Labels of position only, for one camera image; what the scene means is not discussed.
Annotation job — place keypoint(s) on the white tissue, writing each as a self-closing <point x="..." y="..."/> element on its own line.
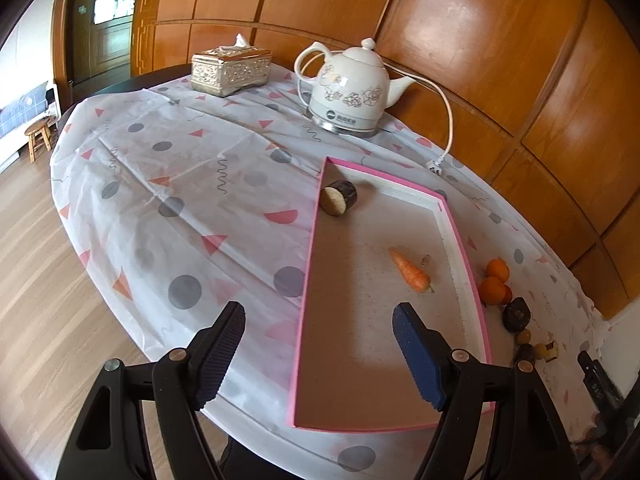
<point x="243" y="41"/>

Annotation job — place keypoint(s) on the wooden door with glass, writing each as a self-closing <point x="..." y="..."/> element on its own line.
<point x="107" y="45"/>

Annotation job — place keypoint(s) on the small wooden stool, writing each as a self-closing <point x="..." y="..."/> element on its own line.
<point x="39" y="130"/>

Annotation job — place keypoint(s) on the dark wooden table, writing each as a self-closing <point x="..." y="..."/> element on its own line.
<point x="125" y="85"/>

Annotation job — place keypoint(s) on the ornate silver tissue box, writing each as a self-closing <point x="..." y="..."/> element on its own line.
<point x="230" y="72"/>

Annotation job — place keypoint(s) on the orange mandarin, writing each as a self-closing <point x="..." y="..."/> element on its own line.
<point x="492" y="291"/>
<point x="497" y="269"/>

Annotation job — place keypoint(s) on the white patterned tablecloth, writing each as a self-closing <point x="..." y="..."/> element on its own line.
<point x="200" y="170"/>

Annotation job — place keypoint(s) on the small yellow and dark piece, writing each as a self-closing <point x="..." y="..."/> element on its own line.
<point x="552" y="352"/>

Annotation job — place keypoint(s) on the white sofa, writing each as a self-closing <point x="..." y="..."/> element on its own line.
<point x="10" y="147"/>

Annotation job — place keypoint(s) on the round dark brown slice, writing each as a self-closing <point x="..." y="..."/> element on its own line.
<point x="524" y="355"/>

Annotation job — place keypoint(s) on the eggplant piece with pale cut face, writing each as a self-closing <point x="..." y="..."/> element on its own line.
<point x="345" y="192"/>

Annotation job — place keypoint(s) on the silver kettle base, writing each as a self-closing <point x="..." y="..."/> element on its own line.
<point x="350" y="131"/>

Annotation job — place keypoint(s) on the small yellow fruit piece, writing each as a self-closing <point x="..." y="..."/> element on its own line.
<point x="541" y="349"/>

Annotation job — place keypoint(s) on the pink-rimmed shallow tray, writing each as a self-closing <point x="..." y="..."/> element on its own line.
<point x="360" y="320"/>

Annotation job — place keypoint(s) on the small orange carrot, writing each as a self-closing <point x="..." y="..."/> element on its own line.
<point x="412" y="272"/>

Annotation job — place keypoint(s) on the blue plaid cushion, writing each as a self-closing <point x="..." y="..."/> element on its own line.
<point x="22" y="107"/>

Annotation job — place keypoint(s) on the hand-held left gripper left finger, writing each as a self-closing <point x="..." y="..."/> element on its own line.
<point x="222" y="350"/>

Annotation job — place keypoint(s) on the small red-orange fruit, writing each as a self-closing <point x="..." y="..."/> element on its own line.
<point x="508" y="294"/>

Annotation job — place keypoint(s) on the white floral ceramic kettle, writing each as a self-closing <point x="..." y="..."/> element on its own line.
<point x="345" y="95"/>

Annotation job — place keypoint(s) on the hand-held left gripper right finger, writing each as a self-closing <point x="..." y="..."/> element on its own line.
<point x="417" y="355"/>

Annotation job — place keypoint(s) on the round yellow-brown slice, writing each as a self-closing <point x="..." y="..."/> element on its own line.
<point x="525" y="336"/>

